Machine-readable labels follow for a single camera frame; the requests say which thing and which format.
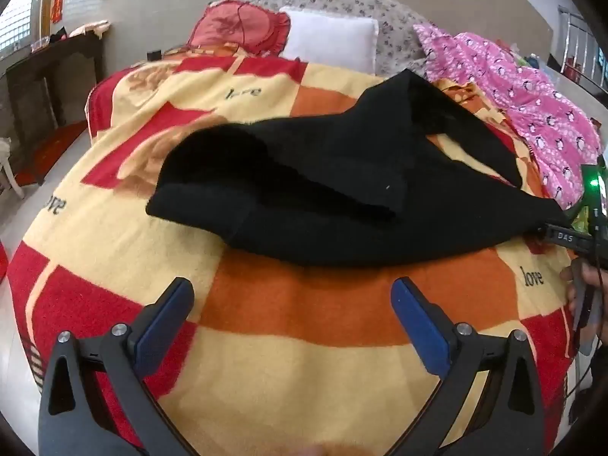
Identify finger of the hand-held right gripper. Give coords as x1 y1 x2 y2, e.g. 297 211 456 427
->
536 221 591 250

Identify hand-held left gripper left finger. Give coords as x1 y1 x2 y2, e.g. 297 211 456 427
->
38 277 200 456

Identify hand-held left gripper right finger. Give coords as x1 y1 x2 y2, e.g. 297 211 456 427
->
390 277 547 456

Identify black pants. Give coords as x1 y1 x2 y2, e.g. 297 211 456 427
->
145 69 573 268

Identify person's right hand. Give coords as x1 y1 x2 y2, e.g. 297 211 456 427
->
559 261 608 342

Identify red orange yellow printed blanket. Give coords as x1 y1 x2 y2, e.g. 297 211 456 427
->
7 50 590 456

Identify metal stair railing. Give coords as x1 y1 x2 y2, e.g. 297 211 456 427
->
556 5 608 97

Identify red floor mat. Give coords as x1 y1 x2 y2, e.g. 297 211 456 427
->
14 121 91 186

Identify white chair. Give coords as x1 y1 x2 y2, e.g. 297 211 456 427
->
0 138 25 200

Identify dark wooden table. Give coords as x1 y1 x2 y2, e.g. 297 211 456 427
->
5 33 105 186

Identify white pillow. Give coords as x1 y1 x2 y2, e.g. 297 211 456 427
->
279 6 379 74

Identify pink cloth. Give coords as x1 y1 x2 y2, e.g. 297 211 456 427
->
69 20 111 39

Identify red ruffled pillow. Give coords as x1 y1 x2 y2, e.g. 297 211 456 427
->
187 1 291 58

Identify grey floral quilt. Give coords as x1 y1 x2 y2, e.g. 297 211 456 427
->
252 0 435 81

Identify glass block window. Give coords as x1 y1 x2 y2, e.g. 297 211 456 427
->
0 0 40 60

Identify black cable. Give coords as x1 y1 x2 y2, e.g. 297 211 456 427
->
564 266 608 402

